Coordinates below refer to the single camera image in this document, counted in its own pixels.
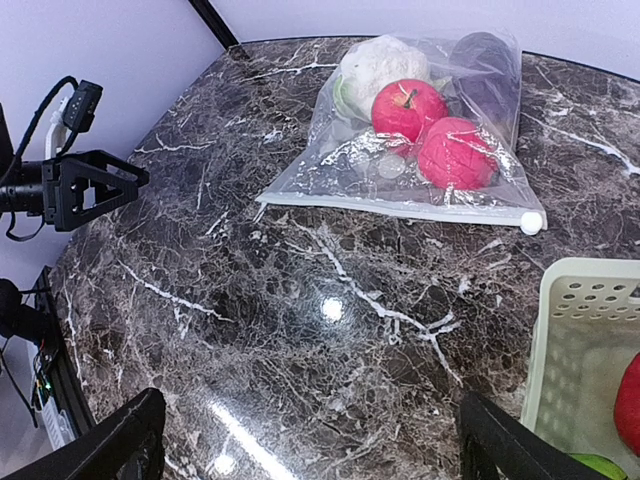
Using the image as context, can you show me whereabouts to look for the pale green plastic basket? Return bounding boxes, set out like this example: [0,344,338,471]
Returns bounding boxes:
[521,258,639,479]

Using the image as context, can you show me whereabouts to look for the red fake round fruit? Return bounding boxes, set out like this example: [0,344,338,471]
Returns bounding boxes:
[418,117,499,191]

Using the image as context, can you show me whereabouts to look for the purple fake eggplant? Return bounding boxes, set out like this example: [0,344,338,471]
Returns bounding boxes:
[449,32,521,139]

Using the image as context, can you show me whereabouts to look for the red fake apple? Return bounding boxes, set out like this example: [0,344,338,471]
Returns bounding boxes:
[371,79,449,142]

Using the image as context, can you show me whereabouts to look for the black front rail with electronics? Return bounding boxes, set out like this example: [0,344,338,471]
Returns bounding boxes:
[31,267,95,450]

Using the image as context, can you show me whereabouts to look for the black corner frame post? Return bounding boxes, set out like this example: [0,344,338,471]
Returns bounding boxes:
[189,0,240,49]

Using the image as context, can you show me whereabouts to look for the clear zip top bag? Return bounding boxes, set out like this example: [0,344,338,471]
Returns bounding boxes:
[260,31,547,235]

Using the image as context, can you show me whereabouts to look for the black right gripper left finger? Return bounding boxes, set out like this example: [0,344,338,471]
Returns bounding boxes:
[7,388,166,479]

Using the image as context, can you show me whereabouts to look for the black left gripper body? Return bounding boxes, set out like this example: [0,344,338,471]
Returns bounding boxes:
[1,160,62,230]

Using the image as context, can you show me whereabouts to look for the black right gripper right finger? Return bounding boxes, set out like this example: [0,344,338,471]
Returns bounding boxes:
[459,392,604,480]

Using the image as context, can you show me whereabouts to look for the red fake fruit in basket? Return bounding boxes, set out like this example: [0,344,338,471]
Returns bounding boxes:
[614,354,640,457]

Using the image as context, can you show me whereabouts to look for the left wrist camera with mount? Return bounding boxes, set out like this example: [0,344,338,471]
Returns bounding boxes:
[44,80,103,159]

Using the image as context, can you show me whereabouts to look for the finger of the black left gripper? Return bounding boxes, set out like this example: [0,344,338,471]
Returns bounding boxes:
[52,150,150,232]

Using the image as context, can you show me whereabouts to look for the green fake vegetable in basket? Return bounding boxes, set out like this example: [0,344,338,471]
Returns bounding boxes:
[569,453,629,480]

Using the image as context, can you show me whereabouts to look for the white fake cauliflower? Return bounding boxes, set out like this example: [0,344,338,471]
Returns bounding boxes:
[333,35,430,122]

